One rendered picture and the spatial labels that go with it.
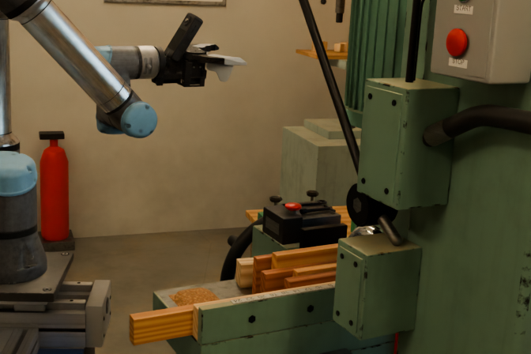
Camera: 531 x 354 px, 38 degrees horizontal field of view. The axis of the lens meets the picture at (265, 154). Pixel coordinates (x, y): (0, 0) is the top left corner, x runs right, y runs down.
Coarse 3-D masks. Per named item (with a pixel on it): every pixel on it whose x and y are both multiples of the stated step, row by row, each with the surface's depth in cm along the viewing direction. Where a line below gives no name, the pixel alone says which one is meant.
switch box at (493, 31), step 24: (456, 0) 85; (480, 0) 82; (504, 0) 80; (528, 0) 82; (456, 24) 86; (480, 24) 82; (504, 24) 81; (528, 24) 82; (432, 48) 90; (480, 48) 82; (504, 48) 82; (528, 48) 83; (432, 72) 90; (456, 72) 86; (480, 72) 83; (504, 72) 82; (528, 72) 84
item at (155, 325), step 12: (144, 312) 112; (156, 312) 112; (168, 312) 112; (180, 312) 112; (192, 312) 113; (132, 324) 110; (144, 324) 110; (156, 324) 111; (168, 324) 112; (180, 324) 113; (192, 324) 114; (132, 336) 110; (144, 336) 110; (156, 336) 111; (168, 336) 112; (180, 336) 113
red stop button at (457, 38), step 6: (456, 30) 84; (462, 30) 84; (450, 36) 85; (456, 36) 84; (462, 36) 84; (450, 42) 85; (456, 42) 84; (462, 42) 84; (450, 48) 85; (456, 48) 84; (462, 48) 84; (450, 54) 85; (456, 54) 85
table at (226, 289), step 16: (176, 288) 130; (208, 288) 131; (224, 288) 131; (240, 288) 132; (160, 304) 126; (192, 336) 114; (256, 336) 115; (272, 336) 116; (288, 336) 118; (304, 336) 119; (320, 336) 121; (336, 336) 122; (352, 336) 124; (384, 336) 127; (176, 352) 120; (192, 352) 114; (208, 352) 112; (224, 352) 113; (240, 352) 115; (256, 352) 116; (272, 352) 117; (288, 352) 119; (304, 352) 120; (320, 352) 122
